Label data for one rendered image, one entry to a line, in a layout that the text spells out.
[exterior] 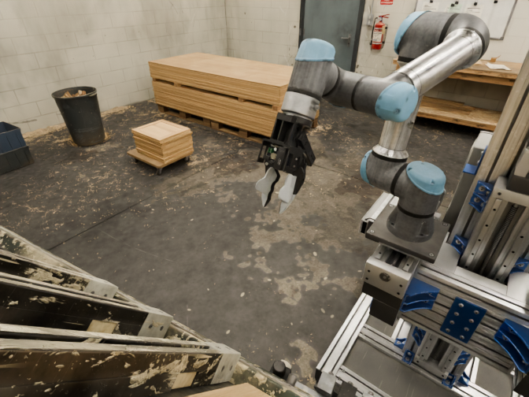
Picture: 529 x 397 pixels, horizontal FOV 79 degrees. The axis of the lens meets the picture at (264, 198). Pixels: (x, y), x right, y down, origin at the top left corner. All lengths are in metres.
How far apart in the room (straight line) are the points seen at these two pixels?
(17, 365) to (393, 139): 1.02
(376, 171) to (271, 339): 1.28
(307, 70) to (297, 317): 1.71
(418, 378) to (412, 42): 1.45
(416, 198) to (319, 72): 0.56
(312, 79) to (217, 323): 1.72
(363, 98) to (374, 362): 1.39
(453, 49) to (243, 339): 1.74
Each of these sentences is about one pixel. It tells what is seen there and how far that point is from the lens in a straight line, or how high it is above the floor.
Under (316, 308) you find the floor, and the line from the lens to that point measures 2.21.
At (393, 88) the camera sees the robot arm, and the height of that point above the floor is 1.57.
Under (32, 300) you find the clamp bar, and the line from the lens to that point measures 0.70.
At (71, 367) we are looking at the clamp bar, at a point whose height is 1.38.
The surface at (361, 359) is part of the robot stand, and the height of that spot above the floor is 0.21.
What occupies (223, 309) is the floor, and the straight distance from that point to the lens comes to 2.20.
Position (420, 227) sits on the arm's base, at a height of 1.09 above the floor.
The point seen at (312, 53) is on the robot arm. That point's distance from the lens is 0.70.
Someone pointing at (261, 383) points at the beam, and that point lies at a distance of 0.94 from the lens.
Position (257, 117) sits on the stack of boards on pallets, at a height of 0.35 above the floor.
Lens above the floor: 1.74
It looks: 34 degrees down
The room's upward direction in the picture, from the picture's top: straight up
